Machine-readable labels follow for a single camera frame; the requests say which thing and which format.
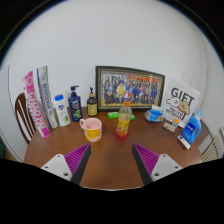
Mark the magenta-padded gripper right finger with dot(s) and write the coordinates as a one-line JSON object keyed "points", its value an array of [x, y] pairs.
{"points": [[166, 165]]}

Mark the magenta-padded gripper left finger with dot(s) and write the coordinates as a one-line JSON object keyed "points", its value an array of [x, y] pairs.
{"points": [[55, 165]]}

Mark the orange-capped clear drink bottle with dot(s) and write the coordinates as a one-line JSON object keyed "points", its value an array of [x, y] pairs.
{"points": [[123, 121]]}

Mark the white remote control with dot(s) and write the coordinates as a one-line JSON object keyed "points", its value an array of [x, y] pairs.
{"points": [[183, 142]]}

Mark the small beige packet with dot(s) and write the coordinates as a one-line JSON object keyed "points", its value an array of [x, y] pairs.
{"points": [[168, 127]]}

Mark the small white and orange box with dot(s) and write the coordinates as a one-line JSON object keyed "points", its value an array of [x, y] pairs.
{"points": [[175, 123]]}

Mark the blue detergent bottle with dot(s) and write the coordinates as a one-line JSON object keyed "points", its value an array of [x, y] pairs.
{"points": [[191, 130]]}

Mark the brown side table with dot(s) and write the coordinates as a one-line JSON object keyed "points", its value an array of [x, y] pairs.
{"points": [[204, 133]]}

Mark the white radiator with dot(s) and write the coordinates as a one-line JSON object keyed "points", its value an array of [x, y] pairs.
{"points": [[213, 150]]}

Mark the pink mug with orange prints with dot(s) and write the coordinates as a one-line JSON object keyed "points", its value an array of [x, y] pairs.
{"points": [[92, 130]]}

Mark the white blue-capped body wash bottle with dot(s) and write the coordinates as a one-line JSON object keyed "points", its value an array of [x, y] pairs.
{"points": [[62, 113]]}

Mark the pink shuttlecock tube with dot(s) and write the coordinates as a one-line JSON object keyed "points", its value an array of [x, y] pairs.
{"points": [[35, 106]]}

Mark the dark blue pump bottle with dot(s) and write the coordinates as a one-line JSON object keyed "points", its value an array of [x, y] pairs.
{"points": [[75, 106]]}

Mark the brown wooden chair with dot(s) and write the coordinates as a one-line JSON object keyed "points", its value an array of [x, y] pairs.
{"points": [[20, 113]]}

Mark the white paper gift bag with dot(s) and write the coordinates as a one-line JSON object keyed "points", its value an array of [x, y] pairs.
{"points": [[180, 103]]}

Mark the white and blue shuttlecock tube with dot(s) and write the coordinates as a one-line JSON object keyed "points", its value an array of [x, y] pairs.
{"points": [[47, 96]]}

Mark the brown yellow-labelled pump bottle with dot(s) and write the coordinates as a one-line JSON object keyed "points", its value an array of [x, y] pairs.
{"points": [[92, 106]]}

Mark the white door panel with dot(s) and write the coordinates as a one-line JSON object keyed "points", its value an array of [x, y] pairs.
{"points": [[4, 106]]}

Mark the framed group photo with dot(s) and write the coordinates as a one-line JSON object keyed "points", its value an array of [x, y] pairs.
{"points": [[130, 88]]}

